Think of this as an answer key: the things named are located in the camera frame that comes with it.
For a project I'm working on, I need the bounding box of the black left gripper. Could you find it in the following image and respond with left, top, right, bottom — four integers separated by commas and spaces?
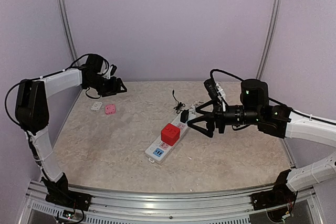
86, 74, 128, 97

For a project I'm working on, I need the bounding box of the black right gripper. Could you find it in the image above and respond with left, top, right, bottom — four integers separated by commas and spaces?
187, 99, 261, 137

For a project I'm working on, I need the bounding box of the black power adapter with cable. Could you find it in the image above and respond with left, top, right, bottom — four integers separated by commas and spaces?
172, 90, 189, 123

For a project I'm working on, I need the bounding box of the pink cube plug adapter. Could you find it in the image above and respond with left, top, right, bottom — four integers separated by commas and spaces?
104, 104, 116, 115

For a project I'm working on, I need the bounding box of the white plug adapter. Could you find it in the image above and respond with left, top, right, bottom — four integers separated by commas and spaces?
90, 101, 103, 111

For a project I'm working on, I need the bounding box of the red cube socket adapter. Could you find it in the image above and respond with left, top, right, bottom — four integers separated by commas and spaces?
161, 123, 181, 146

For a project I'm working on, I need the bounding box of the white multicolour power strip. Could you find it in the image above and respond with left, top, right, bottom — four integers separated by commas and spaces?
145, 108, 196, 164

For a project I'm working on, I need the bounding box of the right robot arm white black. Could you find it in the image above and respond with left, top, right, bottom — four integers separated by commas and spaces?
187, 78, 335, 205

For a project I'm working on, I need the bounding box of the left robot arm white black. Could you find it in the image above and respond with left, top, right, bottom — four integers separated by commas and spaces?
15, 53, 127, 206

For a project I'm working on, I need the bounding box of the small circuit board with led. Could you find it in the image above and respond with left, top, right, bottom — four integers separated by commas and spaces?
62, 210, 76, 220

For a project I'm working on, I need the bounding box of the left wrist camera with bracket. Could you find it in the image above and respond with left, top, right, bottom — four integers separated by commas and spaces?
103, 64, 117, 79

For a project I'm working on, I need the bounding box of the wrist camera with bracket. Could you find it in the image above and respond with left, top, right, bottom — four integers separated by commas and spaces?
204, 78, 228, 112
103, 64, 117, 79

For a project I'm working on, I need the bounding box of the white power strip cord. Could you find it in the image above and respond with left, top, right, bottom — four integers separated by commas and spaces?
188, 100, 204, 113

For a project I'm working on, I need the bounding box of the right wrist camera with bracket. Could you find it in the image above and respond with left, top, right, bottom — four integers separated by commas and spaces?
204, 78, 228, 112

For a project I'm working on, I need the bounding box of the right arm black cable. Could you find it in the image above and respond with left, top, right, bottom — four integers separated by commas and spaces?
209, 68, 336, 130

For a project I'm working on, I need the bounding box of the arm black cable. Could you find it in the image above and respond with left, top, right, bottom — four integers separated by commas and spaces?
4, 53, 111, 130
209, 68, 336, 130

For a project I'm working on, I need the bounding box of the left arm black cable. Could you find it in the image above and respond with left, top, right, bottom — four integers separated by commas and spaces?
4, 53, 111, 130

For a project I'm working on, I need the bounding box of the right aluminium frame post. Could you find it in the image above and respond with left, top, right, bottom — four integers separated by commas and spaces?
256, 0, 281, 80

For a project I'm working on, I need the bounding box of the aluminium frame post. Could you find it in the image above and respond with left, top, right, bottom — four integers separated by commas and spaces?
57, 0, 80, 66
256, 0, 281, 80

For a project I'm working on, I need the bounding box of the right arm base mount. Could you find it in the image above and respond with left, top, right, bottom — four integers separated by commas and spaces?
250, 188, 296, 210

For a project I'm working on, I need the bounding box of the left aluminium frame post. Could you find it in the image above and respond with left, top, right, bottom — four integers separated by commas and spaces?
57, 0, 80, 66

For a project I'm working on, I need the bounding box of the front aluminium rail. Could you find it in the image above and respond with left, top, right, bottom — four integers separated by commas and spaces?
25, 182, 316, 224

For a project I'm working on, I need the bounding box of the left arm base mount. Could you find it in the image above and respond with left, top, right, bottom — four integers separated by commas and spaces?
45, 189, 92, 211

